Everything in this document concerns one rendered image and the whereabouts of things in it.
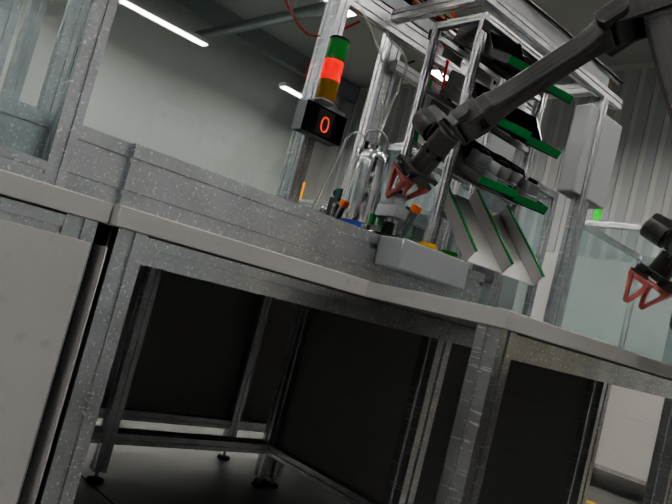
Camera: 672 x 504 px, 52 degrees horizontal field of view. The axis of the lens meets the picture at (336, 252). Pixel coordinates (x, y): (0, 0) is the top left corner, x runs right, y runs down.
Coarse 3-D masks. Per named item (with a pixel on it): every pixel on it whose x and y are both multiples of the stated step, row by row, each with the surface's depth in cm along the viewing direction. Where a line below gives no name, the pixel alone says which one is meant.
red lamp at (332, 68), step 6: (324, 60) 161; (330, 60) 160; (336, 60) 160; (324, 66) 160; (330, 66) 160; (336, 66) 160; (342, 66) 161; (324, 72) 160; (330, 72) 160; (336, 72) 160; (330, 78) 160; (336, 78) 160
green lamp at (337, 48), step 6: (330, 42) 161; (336, 42) 160; (342, 42) 160; (330, 48) 160; (336, 48) 160; (342, 48) 160; (348, 48) 162; (330, 54) 160; (336, 54) 160; (342, 54) 160; (342, 60) 161
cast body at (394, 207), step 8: (384, 192) 163; (400, 192) 162; (384, 200) 163; (392, 200) 161; (400, 200) 162; (384, 208) 162; (392, 208) 160; (400, 208) 160; (384, 216) 162; (392, 216) 160; (400, 216) 161
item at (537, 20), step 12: (384, 0) 290; (396, 0) 294; (504, 0) 263; (516, 0) 268; (528, 12) 273; (420, 24) 305; (432, 24) 309; (540, 24) 279; (552, 36) 285; (564, 36) 291; (600, 72) 312
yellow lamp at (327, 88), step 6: (324, 78) 160; (318, 84) 160; (324, 84) 159; (330, 84) 159; (336, 84) 160; (318, 90) 160; (324, 90) 159; (330, 90) 159; (336, 90) 161; (318, 96) 159; (324, 96) 159; (330, 96) 160
